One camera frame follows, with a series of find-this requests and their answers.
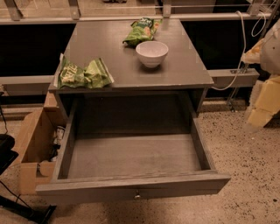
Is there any white bottle in box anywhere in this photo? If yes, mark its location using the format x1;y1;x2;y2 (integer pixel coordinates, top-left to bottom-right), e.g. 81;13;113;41
53;126;65;145

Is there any green jalapeno chip bag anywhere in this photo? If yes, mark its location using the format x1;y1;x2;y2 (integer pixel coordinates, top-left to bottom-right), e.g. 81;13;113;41
54;54;114;89

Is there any grey open top drawer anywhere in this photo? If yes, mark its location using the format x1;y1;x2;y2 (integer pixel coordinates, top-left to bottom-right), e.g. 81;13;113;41
36;93;230;205

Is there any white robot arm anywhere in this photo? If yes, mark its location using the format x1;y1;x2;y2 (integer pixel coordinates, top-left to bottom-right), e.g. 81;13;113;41
248;19;280;128

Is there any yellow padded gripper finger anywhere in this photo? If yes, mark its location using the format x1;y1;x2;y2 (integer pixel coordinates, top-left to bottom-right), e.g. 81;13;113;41
248;76;280;128

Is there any brown cardboard box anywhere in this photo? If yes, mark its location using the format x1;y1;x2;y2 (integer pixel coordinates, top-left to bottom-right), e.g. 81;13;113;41
14;93;66;194

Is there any white ceramic bowl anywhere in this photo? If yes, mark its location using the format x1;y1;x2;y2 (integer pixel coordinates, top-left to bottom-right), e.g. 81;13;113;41
136;41;169;68

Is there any round metal drawer knob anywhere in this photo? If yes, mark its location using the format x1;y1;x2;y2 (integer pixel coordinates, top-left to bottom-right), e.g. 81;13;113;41
134;190;141;200

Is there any white cable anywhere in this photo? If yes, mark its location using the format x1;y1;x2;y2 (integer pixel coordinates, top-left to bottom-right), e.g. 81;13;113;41
211;10;268;91

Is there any green chip bag at back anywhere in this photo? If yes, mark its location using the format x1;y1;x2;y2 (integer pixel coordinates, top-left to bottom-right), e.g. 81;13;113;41
123;17;162;47

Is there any grey wooden cabinet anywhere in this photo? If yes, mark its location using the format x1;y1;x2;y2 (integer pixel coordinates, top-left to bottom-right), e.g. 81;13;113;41
49;19;214;119

